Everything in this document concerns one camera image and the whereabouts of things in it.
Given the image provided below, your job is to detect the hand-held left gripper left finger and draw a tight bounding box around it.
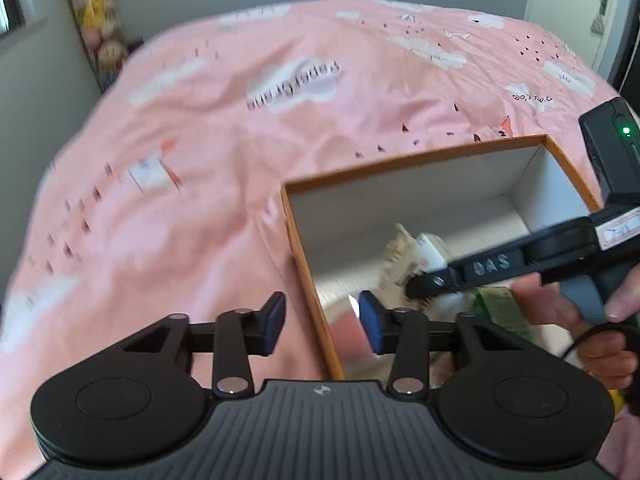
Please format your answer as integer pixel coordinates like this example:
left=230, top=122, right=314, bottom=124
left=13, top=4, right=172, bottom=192
left=120, top=291, right=287, bottom=400

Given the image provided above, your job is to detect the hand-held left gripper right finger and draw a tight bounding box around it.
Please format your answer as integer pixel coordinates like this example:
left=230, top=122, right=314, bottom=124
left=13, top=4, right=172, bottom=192
left=359, top=290, right=536, bottom=400

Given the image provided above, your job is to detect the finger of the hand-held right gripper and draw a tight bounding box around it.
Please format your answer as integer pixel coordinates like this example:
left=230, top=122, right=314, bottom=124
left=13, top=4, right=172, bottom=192
left=402, top=240, right=546, bottom=301

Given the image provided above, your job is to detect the green patterned box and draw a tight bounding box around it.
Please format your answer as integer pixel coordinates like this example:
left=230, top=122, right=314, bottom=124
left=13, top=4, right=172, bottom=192
left=472, top=285, right=533, bottom=343

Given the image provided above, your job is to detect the small white bottle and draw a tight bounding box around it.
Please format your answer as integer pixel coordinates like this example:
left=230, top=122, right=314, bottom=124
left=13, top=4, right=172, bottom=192
left=412, top=232, right=453, bottom=273

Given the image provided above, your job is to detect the orange cardboard box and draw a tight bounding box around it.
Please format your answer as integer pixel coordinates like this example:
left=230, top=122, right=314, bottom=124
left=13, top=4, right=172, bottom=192
left=280, top=134, right=606, bottom=381

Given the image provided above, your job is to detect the person's right hand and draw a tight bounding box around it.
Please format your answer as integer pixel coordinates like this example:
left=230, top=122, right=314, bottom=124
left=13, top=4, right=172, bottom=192
left=512, top=267, right=640, bottom=386

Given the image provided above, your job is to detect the pink printed blanket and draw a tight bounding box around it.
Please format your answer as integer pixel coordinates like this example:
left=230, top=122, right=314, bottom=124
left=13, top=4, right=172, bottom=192
left=0, top=0, right=640, bottom=480

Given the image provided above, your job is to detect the hanging column of plush toys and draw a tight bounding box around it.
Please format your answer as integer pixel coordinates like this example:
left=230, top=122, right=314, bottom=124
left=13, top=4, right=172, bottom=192
left=60, top=0, right=128, bottom=91

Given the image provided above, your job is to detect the black cable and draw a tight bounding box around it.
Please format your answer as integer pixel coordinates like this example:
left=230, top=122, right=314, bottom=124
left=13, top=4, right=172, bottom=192
left=562, top=322, right=640, bottom=361

